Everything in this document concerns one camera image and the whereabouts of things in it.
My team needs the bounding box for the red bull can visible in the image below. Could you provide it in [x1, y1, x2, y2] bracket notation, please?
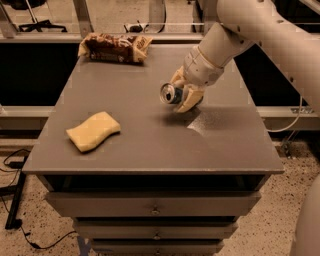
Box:
[160, 83, 183, 104]

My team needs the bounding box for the bottom grey drawer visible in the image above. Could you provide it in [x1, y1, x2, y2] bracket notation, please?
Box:
[91, 239, 224, 256]

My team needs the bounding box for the yellow sponge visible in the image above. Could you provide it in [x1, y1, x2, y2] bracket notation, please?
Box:
[66, 112, 121, 152]

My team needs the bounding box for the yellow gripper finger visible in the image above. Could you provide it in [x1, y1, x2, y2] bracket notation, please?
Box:
[170, 66, 186, 88]
[174, 84, 205, 113]

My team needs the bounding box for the grey drawer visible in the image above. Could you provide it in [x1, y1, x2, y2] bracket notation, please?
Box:
[73, 219, 238, 240]
[46, 191, 261, 217]
[91, 239, 224, 256]

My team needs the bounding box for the black office chair base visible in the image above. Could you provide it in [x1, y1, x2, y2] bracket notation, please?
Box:
[18, 0, 68, 34]

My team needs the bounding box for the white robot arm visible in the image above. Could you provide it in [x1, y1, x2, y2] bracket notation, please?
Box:
[170, 0, 320, 256]

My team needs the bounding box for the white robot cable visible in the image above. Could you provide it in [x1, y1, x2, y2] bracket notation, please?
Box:
[266, 95, 304, 134]

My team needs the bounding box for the black desk leg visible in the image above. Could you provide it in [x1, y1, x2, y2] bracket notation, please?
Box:
[1, 158, 26, 230]

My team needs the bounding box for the middle grey drawer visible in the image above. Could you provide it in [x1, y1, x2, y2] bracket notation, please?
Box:
[73, 219, 238, 240]

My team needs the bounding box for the black floor cable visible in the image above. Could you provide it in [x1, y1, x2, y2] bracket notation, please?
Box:
[0, 148, 78, 251]

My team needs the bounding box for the top grey drawer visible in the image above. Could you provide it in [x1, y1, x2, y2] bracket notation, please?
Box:
[46, 191, 261, 217]

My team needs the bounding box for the brown snack bag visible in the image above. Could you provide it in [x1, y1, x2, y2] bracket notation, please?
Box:
[78, 33, 152, 63]

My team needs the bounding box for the grey drawer cabinet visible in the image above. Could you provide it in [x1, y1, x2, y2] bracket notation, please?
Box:
[21, 43, 285, 256]

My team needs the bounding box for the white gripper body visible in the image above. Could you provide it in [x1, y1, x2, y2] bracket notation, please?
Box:
[183, 46, 225, 87]

